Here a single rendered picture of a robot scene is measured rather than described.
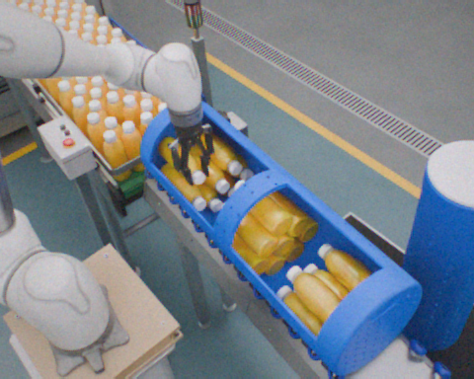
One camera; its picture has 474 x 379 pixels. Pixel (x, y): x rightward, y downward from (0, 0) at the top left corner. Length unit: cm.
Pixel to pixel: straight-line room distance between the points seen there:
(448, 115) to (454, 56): 63
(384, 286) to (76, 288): 66
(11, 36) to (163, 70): 51
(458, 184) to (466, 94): 210
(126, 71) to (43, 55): 47
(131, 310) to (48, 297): 30
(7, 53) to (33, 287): 52
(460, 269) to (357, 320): 78
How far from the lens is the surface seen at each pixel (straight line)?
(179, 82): 135
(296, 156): 326
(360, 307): 123
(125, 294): 148
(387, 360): 151
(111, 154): 189
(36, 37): 95
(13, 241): 132
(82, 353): 140
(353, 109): 358
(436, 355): 243
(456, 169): 180
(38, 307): 124
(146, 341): 141
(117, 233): 255
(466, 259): 190
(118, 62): 139
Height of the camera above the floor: 228
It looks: 47 degrees down
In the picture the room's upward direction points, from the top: 7 degrees counter-clockwise
